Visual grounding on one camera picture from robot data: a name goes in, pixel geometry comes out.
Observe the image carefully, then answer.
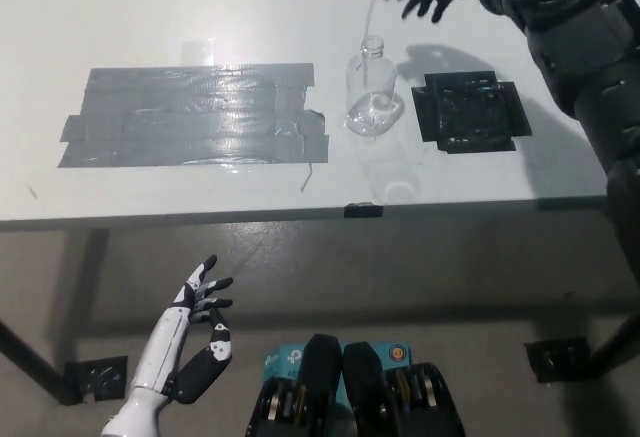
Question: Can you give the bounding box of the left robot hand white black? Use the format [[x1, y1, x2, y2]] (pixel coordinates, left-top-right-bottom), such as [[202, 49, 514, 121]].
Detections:
[[133, 254, 235, 404]]

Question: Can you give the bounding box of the clear plastic spray bottle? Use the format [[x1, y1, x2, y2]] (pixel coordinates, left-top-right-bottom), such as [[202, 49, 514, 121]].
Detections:
[[344, 35, 405, 137]]

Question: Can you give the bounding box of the black ribbed robot body block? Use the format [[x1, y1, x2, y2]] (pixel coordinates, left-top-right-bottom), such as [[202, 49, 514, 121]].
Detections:
[[342, 341, 467, 437], [243, 334, 347, 437]]

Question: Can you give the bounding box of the black floor tape patch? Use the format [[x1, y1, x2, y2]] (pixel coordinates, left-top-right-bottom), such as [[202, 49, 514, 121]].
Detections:
[[523, 337, 592, 383], [63, 355, 129, 403]]

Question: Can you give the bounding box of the teal printed box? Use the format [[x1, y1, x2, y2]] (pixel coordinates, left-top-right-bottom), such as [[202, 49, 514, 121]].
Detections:
[[263, 341, 414, 408]]

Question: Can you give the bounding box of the black table leg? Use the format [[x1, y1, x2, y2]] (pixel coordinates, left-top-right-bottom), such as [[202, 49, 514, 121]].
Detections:
[[588, 304, 640, 377], [0, 317, 84, 407]]

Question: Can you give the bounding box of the black tape square patch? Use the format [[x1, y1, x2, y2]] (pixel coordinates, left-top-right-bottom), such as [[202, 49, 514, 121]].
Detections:
[[410, 70, 532, 153]]

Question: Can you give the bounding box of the small black tape strip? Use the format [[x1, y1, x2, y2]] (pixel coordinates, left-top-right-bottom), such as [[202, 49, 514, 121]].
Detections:
[[343, 201, 384, 219]]

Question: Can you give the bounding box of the grey duct tape patch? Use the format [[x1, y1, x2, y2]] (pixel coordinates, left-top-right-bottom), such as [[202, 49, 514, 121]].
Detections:
[[57, 62, 330, 168]]

